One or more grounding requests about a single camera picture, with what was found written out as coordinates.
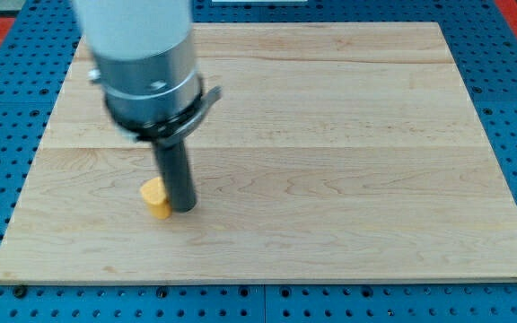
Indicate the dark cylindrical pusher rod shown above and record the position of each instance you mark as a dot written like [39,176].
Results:
[174,167]

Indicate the yellow heart block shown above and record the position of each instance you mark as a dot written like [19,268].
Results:
[155,198]

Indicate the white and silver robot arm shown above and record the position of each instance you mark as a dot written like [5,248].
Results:
[146,64]

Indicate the light wooden board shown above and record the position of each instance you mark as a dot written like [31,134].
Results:
[339,153]

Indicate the blue perforated table plate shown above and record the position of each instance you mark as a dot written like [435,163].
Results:
[34,59]

